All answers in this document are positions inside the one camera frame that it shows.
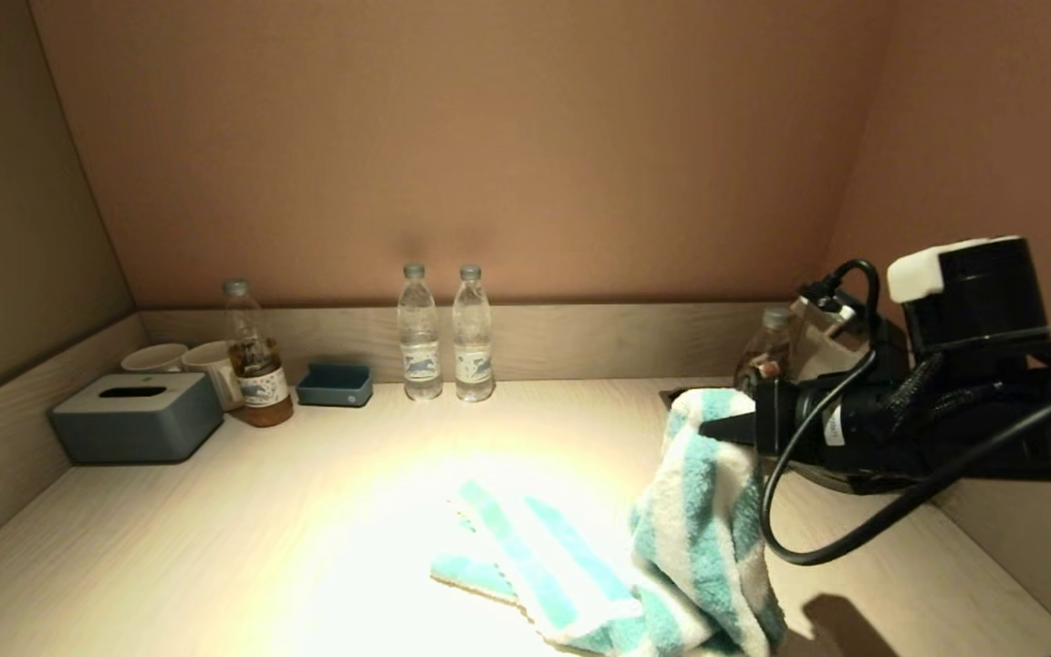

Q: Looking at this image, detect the clear water bottle blue label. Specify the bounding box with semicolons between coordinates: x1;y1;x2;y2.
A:
452;265;496;403
396;264;443;402

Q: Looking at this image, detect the dark liquid bottle white label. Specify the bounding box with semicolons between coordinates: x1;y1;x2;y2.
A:
734;307;798;395

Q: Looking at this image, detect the small blue tray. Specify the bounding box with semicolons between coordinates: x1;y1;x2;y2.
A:
295;363;374;409

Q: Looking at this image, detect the amber tea bottle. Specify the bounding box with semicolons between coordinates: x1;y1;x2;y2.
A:
220;279;295;429

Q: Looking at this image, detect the white ceramic cup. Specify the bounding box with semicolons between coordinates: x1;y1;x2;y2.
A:
181;341;244;413
120;343;189;375

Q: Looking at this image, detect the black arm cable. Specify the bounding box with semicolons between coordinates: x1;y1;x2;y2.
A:
760;259;1051;568

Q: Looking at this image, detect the teal white striped towel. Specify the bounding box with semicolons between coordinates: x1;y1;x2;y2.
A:
430;388;788;657

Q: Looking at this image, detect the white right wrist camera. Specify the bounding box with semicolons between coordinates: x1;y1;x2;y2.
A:
795;235;1051;366

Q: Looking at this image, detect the grey kettle base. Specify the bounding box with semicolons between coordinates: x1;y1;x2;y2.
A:
776;461;882;495

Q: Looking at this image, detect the grey-blue tissue box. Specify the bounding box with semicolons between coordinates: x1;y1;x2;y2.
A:
47;372;224;466

